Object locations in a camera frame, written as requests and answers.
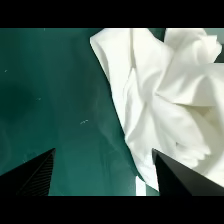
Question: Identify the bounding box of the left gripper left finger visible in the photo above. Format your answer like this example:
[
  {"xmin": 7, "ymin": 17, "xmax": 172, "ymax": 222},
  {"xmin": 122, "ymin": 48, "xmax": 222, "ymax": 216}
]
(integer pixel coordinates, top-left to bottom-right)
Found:
[{"xmin": 0, "ymin": 147, "xmax": 57, "ymax": 197}]

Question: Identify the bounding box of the white shirt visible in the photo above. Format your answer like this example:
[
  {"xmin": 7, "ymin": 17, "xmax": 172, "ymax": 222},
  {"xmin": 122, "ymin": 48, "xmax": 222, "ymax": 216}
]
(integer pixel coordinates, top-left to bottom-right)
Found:
[{"xmin": 89, "ymin": 27, "xmax": 224, "ymax": 193}]

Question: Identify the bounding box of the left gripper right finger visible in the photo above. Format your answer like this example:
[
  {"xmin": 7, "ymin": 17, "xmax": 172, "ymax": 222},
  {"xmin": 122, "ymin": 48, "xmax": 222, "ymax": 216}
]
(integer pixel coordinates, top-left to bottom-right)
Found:
[{"xmin": 151, "ymin": 148, "xmax": 224, "ymax": 197}]

